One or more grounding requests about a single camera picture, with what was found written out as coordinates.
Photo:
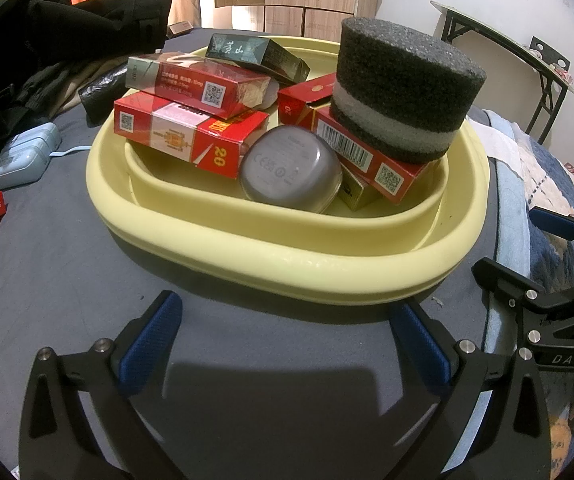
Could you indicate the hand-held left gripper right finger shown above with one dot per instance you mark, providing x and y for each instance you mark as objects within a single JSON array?
[{"x": 422, "y": 345}]

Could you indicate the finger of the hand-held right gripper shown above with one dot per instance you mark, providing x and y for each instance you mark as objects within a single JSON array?
[
  {"x": 562, "y": 320},
  {"x": 557, "y": 222}
]

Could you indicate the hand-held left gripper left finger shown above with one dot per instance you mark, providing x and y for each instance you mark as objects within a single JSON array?
[{"x": 149, "y": 340}]

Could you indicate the yellow plastic basin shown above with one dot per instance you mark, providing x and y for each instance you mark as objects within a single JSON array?
[{"x": 267, "y": 270}]

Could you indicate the red barcode cigarette box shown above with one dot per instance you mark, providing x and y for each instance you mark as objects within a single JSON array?
[{"x": 367, "y": 152}]

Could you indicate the dark foam cylinder grey band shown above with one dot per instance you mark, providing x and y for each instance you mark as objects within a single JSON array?
[{"x": 407, "y": 85}]

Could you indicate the red cigarette box gold emblem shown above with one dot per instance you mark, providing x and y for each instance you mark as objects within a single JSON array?
[{"x": 177, "y": 132}]

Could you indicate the grey rounded case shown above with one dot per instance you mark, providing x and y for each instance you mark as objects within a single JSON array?
[{"x": 287, "y": 170}]

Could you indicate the red and silver cigarette box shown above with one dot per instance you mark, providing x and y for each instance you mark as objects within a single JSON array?
[{"x": 192, "y": 82}]

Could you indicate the black cigarette box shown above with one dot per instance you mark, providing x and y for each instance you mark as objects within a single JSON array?
[{"x": 257, "y": 57}]

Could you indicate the blue checkered fleece blanket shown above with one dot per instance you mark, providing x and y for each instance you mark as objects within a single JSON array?
[{"x": 542, "y": 180}]

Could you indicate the black chair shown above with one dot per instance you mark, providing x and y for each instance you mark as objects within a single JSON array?
[{"x": 549, "y": 52}]

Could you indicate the black folding table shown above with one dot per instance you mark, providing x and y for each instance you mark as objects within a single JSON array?
[{"x": 497, "y": 35}]

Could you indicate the light blue device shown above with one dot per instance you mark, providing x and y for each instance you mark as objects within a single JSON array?
[{"x": 24, "y": 155}]

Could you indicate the black plastic bag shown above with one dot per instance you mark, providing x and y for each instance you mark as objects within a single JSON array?
[{"x": 99, "y": 92}]

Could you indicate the beige cloth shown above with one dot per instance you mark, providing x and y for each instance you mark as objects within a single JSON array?
[{"x": 82, "y": 80}]

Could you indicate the small brown box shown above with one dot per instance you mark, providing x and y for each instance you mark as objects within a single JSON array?
[{"x": 179, "y": 29}]

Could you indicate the black jacket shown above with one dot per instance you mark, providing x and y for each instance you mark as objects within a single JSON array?
[{"x": 42, "y": 35}]

